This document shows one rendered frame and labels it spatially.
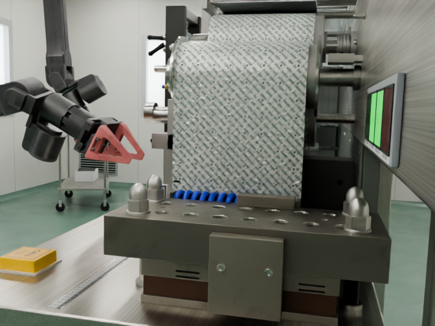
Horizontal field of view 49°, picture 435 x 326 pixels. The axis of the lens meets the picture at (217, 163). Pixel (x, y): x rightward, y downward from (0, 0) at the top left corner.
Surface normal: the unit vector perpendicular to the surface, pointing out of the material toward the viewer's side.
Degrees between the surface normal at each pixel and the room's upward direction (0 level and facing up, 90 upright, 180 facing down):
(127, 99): 90
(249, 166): 90
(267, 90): 90
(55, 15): 90
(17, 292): 0
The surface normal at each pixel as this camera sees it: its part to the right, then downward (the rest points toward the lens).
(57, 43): -0.04, 0.03
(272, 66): -0.22, -0.09
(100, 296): 0.03, -0.99
